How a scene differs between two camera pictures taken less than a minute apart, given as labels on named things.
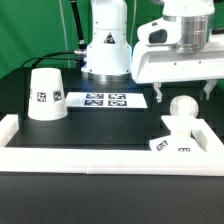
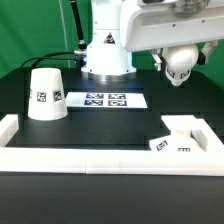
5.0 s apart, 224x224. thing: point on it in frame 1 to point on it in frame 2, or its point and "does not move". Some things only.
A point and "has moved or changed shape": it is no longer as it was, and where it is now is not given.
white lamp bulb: x=184 y=105 has moved or changed shape
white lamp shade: x=47 y=99 does not move
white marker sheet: x=106 y=99 does not move
